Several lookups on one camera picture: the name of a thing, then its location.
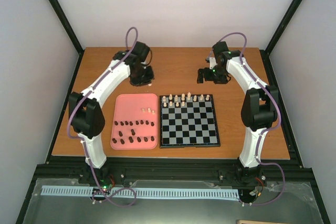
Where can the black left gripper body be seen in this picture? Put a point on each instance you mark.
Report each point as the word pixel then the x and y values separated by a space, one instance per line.
pixel 143 77

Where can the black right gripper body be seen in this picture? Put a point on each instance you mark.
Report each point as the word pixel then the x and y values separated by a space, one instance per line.
pixel 218 75

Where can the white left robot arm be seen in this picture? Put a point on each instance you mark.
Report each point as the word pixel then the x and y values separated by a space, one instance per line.
pixel 86 120

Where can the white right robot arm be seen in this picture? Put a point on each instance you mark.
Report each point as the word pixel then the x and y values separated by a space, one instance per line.
pixel 260 106

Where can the pink plastic tray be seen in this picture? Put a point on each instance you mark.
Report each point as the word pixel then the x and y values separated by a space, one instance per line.
pixel 128 107

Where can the black and grey chessboard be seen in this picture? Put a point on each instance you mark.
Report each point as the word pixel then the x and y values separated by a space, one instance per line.
pixel 194 125

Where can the light blue cable duct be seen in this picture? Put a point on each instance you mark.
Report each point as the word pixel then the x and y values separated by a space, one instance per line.
pixel 142 193

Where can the black aluminium frame rail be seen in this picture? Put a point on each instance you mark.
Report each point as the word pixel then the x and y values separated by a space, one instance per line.
pixel 125 170

